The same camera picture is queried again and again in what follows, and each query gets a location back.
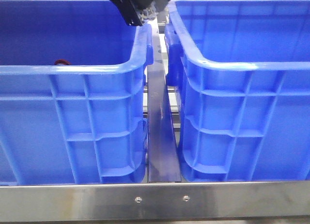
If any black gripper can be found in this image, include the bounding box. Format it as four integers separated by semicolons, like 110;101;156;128
110;0;170;26

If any red mushroom push button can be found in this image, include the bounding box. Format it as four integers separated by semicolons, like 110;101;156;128
54;59;71;65

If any blue plastic bin right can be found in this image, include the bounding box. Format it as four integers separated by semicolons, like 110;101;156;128
165;0;310;182

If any blue plastic bin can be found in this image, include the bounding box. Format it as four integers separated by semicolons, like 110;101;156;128
165;0;310;182
0;0;153;186

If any blue plastic bin left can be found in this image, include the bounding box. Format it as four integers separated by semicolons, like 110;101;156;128
0;0;153;186

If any steel divider bar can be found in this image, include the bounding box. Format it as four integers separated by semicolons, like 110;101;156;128
147;20;182;183

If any steel table frame rail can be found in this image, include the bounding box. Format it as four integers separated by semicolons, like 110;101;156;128
0;181;310;222

